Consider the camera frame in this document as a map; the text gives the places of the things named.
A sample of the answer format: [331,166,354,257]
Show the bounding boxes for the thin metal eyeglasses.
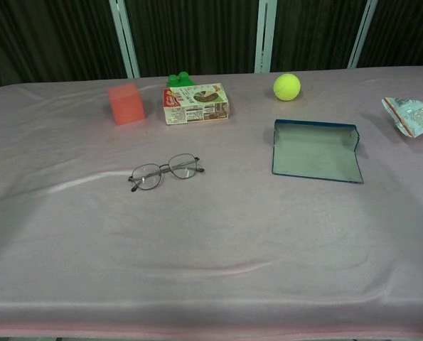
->
[127,153,205,193]

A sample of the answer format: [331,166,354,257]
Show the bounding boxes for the blue glasses case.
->
[271,119,365,185]

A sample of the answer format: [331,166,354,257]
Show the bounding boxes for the printed snack carton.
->
[162,82,232,126]

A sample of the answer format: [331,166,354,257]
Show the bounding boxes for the green toy brick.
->
[166,71,195,88]

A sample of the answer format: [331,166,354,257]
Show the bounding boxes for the red foam block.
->
[107,82,146,126]

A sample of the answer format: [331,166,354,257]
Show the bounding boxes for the pink tablecloth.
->
[0,63,423,338]

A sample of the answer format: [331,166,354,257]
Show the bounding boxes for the yellow tennis ball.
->
[272,72,301,102]

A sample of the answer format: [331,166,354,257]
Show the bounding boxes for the dark pleated curtain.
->
[0,0,423,95]

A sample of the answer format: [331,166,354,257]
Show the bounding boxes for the crinkled snack bag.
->
[381,97,423,139]

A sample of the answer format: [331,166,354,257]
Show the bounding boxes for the white metal frame post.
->
[254,0,278,74]
[347,0,380,70]
[109,0,141,79]

